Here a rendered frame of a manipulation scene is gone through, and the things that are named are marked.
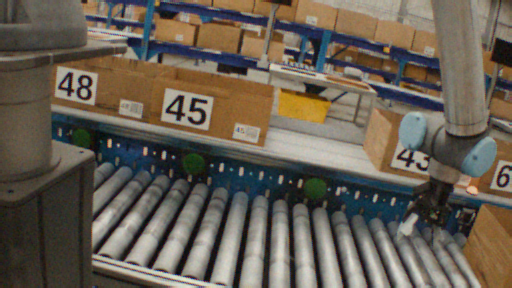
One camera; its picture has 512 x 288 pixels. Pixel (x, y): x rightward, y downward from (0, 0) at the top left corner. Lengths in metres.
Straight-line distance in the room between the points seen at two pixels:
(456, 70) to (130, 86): 0.99
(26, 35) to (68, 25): 0.05
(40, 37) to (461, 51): 0.65
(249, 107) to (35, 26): 0.96
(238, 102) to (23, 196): 0.95
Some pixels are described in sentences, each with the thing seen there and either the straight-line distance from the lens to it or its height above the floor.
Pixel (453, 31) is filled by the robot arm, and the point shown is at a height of 1.34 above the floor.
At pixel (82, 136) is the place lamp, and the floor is 0.82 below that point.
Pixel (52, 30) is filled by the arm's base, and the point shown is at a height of 1.24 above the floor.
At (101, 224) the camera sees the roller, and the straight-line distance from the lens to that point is 1.02.
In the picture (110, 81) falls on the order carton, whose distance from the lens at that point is 1.38.
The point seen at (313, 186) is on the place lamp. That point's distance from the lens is 1.28.
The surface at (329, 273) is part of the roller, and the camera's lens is 1.00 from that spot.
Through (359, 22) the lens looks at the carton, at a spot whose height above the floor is 1.59.
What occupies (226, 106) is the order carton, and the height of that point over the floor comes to 1.00.
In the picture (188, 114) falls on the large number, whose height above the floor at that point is 0.95.
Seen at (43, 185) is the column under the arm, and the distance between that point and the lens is 0.46.
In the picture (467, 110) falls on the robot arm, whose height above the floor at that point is 1.21.
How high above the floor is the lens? 1.27
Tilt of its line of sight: 18 degrees down
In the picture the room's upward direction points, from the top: 12 degrees clockwise
